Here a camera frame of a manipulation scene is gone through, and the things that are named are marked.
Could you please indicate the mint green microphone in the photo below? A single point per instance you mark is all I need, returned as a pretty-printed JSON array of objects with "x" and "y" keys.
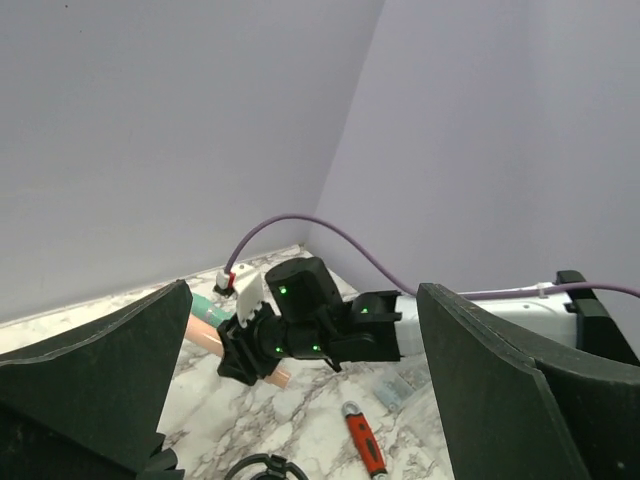
[{"x": 206, "y": 311}]

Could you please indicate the clear plastic screw box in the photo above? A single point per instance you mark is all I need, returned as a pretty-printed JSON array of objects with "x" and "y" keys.
[{"x": 399, "y": 383}]

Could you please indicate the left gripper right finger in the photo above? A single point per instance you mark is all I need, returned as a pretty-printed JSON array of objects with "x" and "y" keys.
[{"x": 516, "y": 405}]

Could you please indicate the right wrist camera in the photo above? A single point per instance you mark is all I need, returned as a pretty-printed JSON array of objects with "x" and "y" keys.
[{"x": 246, "y": 283}]

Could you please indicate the red-handled adjustable wrench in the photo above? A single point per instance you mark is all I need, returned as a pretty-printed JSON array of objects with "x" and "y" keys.
[{"x": 364, "y": 441}]

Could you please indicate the beige microphone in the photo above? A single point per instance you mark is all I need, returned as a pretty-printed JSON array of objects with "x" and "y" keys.
[{"x": 206, "y": 336}]

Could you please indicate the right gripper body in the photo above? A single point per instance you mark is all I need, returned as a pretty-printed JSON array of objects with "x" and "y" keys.
[{"x": 244, "y": 358}]

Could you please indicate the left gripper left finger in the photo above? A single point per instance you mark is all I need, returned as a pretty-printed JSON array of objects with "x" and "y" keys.
[{"x": 86, "y": 403}]

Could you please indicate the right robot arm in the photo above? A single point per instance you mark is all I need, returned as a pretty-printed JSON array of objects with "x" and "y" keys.
[{"x": 296, "y": 311}]

